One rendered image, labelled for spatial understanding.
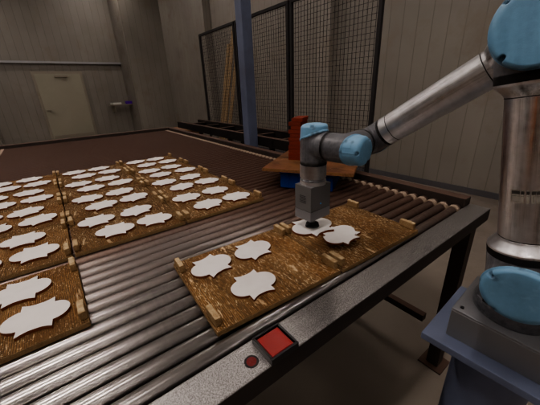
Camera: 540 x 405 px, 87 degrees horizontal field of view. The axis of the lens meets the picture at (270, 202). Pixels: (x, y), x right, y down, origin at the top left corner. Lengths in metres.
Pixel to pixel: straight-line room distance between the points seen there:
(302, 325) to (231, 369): 0.20
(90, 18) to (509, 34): 12.10
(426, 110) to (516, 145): 0.23
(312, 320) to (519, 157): 0.53
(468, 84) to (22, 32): 11.77
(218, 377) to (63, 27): 11.83
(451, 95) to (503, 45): 0.21
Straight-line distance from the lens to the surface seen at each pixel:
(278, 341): 0.72
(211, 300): 0.83
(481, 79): 0.74
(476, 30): 4.68
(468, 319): 0.85
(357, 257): 0.99
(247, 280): 0.86
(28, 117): 11.87
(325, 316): 0.80
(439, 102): 0.75
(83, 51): 12.12
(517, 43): 0.56
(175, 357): 0.75
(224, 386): 0.68
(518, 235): 0.63
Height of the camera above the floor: 1.46
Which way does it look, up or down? 22 degrees down
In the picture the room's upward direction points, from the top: 2 degrees counter-clockwise
